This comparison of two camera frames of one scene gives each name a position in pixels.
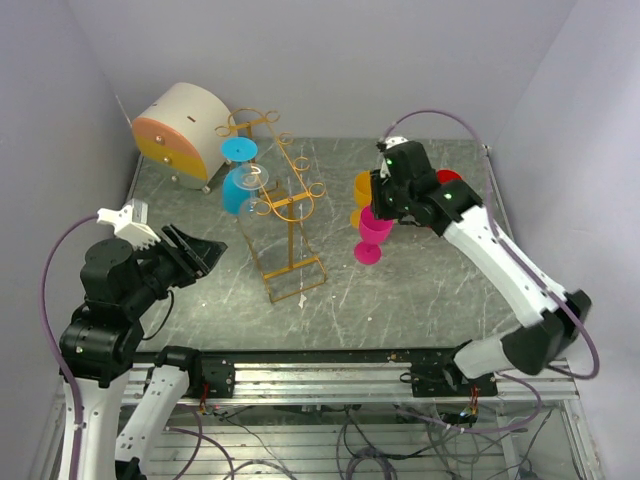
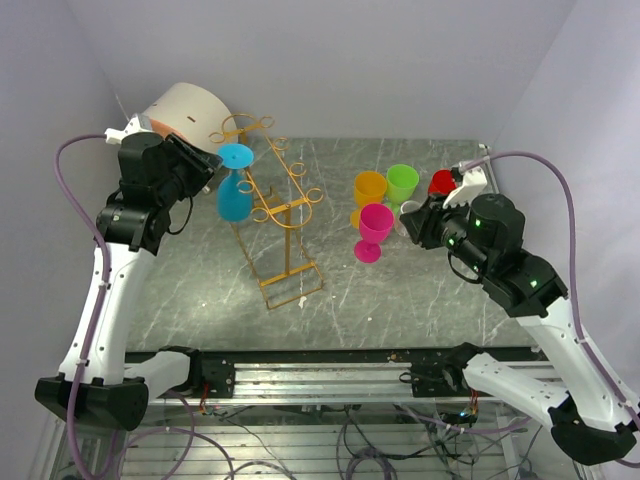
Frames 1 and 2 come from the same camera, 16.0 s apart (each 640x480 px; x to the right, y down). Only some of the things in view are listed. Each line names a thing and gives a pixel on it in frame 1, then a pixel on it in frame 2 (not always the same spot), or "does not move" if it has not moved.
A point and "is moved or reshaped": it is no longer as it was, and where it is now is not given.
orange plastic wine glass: [362, 196] does not move
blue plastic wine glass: [237, 183] is moved or reshaped
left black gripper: [194, 256] -> [202, 164]
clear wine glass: [255, 212] is moved or reshaped
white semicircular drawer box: [181, 132] does not move
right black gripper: [381, 210] -> [422, 224]
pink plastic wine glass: [373, 231] does not move
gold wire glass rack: [287, 197] does not move
